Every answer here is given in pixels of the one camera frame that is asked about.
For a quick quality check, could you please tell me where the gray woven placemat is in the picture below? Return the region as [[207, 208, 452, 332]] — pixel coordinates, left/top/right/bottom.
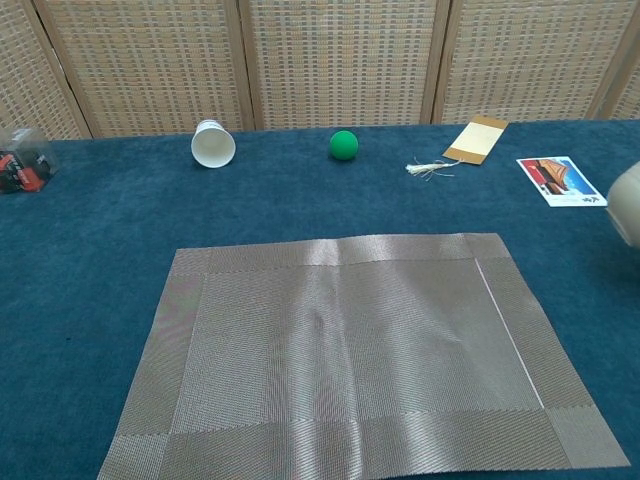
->
[[95, 231, 632, 480]]

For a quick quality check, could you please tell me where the beige round bowl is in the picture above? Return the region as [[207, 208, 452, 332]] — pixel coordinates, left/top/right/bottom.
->
[[605, 160, 640, 249]]

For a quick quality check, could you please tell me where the green ball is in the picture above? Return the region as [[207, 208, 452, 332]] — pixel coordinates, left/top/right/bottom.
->
[[328, 130, 360, 162]]

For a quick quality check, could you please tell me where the white paper cup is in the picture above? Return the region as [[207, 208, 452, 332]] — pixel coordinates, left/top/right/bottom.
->
[[190, 118, 237, 170]]

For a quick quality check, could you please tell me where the woven rattan screen panel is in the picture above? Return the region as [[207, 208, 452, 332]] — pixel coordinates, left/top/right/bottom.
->
[[32, 0, 256, 139], [432, 0, 640, 125], [588, 62, 640, 121], [0, 0, 94, 141], [237, 0, 449, 132]]

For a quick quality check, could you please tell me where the beige brown tasselled bookmark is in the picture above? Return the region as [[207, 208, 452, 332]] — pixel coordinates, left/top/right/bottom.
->
[[404, 114, 510, 181]]

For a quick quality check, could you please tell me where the red blue picture postcard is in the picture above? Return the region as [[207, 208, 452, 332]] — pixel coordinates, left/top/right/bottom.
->
[[515, 155, 612, 208]]

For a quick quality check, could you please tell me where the clear box with red item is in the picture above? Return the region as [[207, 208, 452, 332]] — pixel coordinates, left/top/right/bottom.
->
[[0, 127, 61, 195]]

